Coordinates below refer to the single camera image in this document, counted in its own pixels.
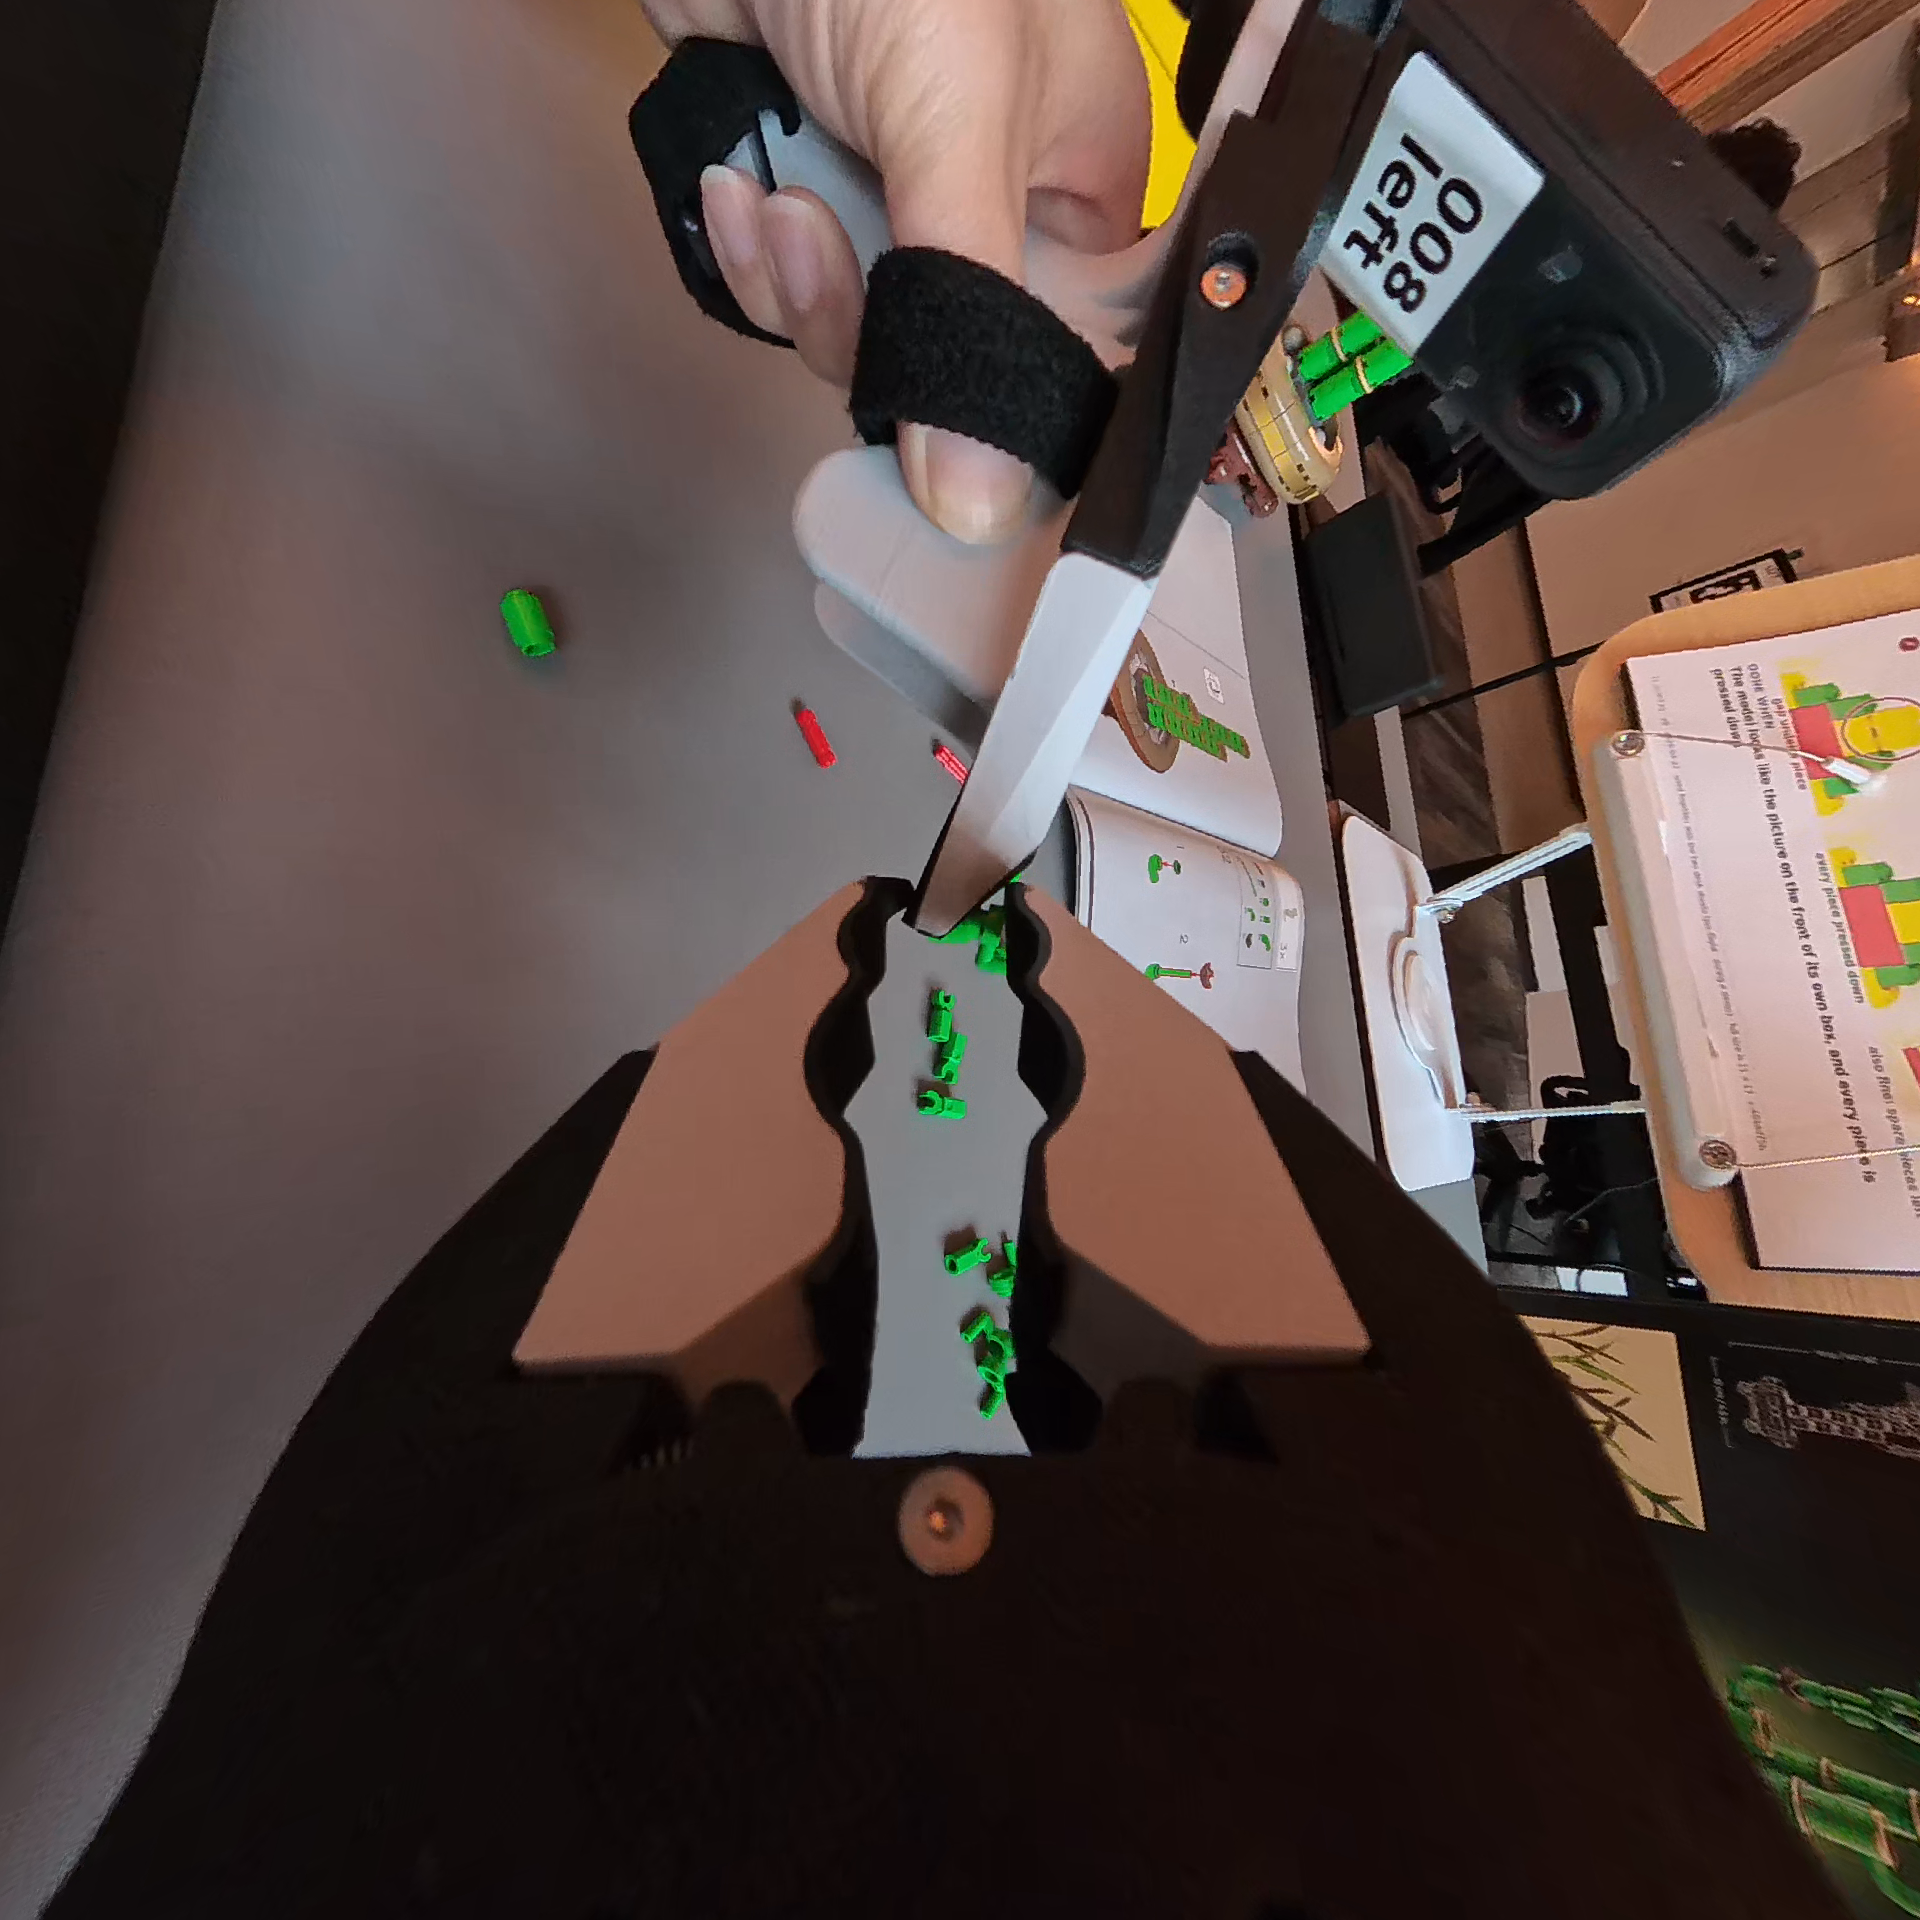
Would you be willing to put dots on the black rectangular panel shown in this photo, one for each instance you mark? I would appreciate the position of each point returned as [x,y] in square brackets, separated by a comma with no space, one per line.
[1370,600]

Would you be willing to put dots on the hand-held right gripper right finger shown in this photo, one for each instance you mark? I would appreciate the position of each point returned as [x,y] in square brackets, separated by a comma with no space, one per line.
[1201,1202]

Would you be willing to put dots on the lego bamboo pot model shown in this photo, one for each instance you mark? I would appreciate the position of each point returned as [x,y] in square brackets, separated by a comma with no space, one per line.
[1292,433]

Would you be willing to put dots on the black framed wall sign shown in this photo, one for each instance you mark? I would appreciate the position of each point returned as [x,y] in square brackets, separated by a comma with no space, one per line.
[1725,583]

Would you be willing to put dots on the pile of green lego clips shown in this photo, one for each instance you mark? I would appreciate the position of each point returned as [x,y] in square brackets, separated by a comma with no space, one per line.
[937,1013]

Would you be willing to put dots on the yellow plastic bin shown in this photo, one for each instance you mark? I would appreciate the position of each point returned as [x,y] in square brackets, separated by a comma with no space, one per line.
[1164,104]

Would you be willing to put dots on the white document stand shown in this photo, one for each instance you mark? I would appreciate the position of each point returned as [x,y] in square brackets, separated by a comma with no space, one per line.
[1412,1013]

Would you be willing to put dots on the green round lego brick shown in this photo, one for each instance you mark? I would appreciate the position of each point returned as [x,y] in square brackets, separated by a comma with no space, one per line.
[526,626]

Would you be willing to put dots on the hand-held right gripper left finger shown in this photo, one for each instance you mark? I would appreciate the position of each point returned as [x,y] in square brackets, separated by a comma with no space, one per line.
[689,1202]

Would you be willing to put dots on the black lego set box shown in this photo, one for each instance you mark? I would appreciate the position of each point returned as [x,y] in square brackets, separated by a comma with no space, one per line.
[1797,1503]

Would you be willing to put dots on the lego instruction booklet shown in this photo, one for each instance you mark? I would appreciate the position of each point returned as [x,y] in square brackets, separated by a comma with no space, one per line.
[1201,903]

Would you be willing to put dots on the wooden board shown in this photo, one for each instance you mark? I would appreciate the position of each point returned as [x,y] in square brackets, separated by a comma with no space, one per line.
[1612,688]

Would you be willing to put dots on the person's left hand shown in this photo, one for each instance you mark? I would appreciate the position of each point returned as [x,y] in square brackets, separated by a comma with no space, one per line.
[961,120]

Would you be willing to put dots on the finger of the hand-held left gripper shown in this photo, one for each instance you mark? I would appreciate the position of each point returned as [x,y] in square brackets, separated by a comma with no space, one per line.
[1046,700]

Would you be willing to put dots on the printed task sheet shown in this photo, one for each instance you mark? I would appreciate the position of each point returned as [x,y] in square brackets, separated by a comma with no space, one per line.
[1797,964]

